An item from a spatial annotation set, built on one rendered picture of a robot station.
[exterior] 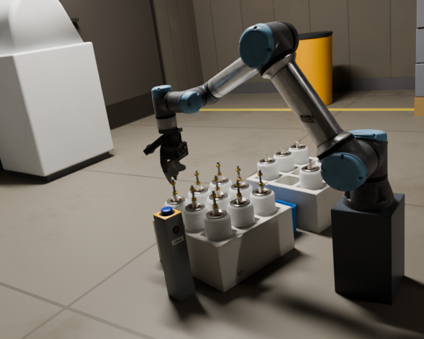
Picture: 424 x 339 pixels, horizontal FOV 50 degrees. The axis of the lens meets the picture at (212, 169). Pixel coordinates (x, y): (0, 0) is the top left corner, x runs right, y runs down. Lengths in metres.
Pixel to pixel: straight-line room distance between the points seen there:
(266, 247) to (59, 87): 2.00
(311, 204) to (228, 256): 0.49
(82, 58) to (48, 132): 0.58
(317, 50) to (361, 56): 0.82
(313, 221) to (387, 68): 3.13
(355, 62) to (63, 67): 2.93
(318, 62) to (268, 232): 2.73
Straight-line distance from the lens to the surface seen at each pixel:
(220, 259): 1.58
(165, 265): 1.60
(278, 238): 1.77
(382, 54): 4.89
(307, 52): 4.23
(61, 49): 3.29
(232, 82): 1.59
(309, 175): 1.93
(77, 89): 3.34
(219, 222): 1.58
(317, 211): 1.93
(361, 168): 1.27
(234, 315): 1.53
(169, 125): 1.66
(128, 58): 4.75
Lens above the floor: 0.91
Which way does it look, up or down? 18 degrees down
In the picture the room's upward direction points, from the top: 8 degrees counter-clockwise
